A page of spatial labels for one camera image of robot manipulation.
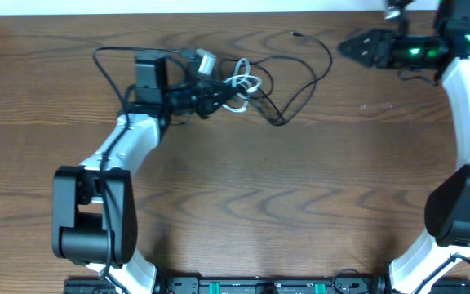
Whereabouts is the left camera black cable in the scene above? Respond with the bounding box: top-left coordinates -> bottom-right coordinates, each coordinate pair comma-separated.
91,45 -> 199,283

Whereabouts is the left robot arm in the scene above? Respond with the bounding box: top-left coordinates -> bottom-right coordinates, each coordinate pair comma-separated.
51,47 -> 259,293

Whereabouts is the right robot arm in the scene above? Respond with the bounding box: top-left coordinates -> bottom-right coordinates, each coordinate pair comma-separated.
339,0 -> 470,294

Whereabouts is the white cable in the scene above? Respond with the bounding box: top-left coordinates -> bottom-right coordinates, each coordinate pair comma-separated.
220,57 -> 264,114

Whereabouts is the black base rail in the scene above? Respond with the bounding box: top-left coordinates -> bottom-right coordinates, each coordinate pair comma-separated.
61,270 -> 470,294

